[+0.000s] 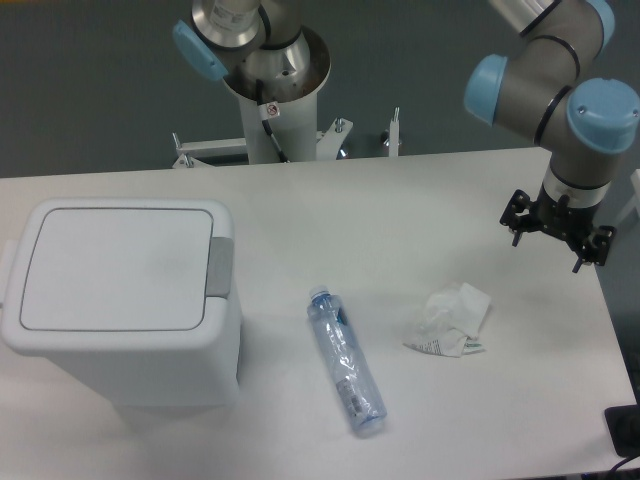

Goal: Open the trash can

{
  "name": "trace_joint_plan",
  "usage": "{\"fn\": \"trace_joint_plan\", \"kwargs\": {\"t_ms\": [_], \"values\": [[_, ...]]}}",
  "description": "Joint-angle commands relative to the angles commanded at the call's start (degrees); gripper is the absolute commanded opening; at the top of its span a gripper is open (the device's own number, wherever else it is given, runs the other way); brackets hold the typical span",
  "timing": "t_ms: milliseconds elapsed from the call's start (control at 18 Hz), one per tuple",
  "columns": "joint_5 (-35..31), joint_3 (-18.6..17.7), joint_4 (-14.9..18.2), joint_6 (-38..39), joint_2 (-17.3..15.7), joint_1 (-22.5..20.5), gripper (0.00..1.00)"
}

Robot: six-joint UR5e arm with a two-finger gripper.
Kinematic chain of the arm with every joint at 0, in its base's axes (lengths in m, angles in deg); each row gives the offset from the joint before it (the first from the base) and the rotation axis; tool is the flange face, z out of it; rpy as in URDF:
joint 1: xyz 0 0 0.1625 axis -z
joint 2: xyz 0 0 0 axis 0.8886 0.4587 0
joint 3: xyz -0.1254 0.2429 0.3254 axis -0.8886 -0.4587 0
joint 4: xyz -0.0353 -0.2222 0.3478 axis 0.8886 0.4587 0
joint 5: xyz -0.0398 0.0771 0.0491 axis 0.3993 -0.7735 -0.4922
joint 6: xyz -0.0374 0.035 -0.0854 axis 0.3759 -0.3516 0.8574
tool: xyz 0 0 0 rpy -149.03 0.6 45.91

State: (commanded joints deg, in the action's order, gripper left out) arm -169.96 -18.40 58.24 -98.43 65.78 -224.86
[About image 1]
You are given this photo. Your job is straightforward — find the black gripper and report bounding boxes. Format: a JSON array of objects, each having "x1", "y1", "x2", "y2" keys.
[{"x1": 500, "y1": 186, "x2": 616, "y2": 273}]

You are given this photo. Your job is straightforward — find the white trash can lid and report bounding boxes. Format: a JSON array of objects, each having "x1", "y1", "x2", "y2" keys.
[{"x1": 20, "y1": 208, "x2": 213, "y2": 332}]

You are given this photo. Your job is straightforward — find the grey lid push button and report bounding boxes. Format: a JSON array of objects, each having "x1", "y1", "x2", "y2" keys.
[{"x1": 206, "y1": 237, "x2": 234, "y2": 299}]

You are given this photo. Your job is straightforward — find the white plastic trash can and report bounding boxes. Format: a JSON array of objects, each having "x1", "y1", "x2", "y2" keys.
[{"x1": 1, "y1": 198, "x2": 242, "y2": 407}]

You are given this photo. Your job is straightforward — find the crumpled white plastic wrapper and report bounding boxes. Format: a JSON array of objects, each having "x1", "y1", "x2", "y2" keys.
[{"x1": 402, "y1": 283, "x2": 491, "y2": 358}]

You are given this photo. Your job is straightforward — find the white bracket at right edge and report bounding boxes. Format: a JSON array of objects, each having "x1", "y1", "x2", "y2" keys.
[{"x1": 615, "y1": 169, "x2": 640, "y2": 225}]

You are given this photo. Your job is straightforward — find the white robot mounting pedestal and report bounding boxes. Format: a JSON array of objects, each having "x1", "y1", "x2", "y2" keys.
[{"x1": 173, "y1": 27, "x2": 353, "y2": 168}]

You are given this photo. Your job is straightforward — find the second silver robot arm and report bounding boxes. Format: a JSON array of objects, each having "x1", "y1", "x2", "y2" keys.
[{"x1": 172, "y1": 0, "x2": 302, "y2": 82}]

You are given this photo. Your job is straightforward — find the black device at edge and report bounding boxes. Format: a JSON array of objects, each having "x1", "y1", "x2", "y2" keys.
[{"x1": 604, "y1": 405, "x2": 639, "y2": 457}]

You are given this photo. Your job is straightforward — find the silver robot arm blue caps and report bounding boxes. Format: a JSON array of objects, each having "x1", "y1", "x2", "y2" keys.
[{"x1": 464, "y1": 1, "x2": 639, "y2": 271}]

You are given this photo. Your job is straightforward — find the empty clear plastic bottle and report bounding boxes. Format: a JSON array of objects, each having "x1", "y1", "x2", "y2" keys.
[{"x1": 307, "y1": 285, "x2": 387, "y2": 437}]

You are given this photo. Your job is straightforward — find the black cable on pedestal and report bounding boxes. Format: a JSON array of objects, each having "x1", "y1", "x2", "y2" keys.
[{"x1": 255, "y1": 78, "x2": 291, "y2": 164}]

